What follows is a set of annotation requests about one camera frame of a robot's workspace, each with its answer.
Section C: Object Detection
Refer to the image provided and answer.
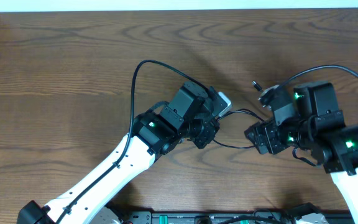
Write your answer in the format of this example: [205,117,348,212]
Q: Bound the black usb cable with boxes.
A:
[211,108,265,149]

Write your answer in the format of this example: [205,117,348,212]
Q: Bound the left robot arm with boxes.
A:
[17,82,232,223]

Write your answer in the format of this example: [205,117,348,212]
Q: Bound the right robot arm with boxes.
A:
[244,81,358,223]

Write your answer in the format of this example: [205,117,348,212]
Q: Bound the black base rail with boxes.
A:
[104,202,354,224]

